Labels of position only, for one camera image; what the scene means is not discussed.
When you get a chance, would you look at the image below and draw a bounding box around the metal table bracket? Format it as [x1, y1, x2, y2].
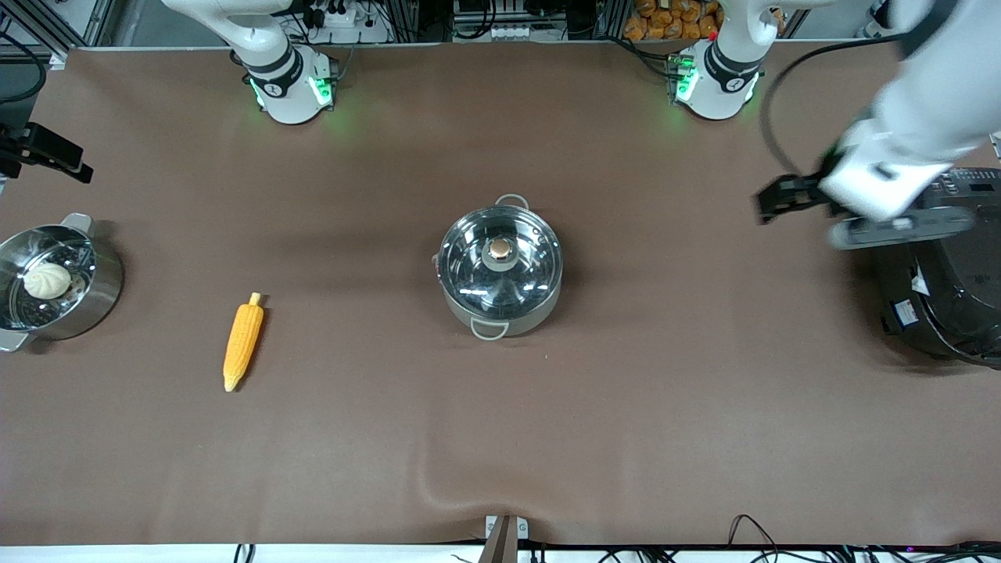
[485, 515, 529, 563]

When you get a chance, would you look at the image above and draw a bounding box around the brown table mat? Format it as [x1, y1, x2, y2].
[0, 43, 1001, 547]

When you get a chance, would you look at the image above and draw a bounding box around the black floor cable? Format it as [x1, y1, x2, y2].
[727, 514, 783, 558]

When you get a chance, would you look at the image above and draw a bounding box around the bag of orange snacks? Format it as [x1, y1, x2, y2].
[623, 0, 724, 41]

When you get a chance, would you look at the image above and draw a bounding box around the black electric pressure cooker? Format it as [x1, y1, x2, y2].
[874, 167, 1001, 370]

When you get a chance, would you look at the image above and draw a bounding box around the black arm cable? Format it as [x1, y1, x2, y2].
[760, 35, 908, 181]

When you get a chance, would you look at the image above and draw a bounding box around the yellow corn cob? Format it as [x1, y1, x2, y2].
[223, 292, 265, 393]

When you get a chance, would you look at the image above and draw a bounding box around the white power strip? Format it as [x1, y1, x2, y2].
[301, 0, 368, 30]

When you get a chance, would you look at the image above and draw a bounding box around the steel steamer pot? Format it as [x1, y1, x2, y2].
[0, 213, 124, 353]

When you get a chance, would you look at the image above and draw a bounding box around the white steamed bun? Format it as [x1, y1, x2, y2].
[23, 262, 73, 300]

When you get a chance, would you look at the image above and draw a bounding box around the steel pot with loop handles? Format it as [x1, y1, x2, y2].
[432, 193, 564, 341]

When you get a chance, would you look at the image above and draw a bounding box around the glass lid with copper knob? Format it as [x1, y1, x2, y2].
[436, 205, 564, 317]

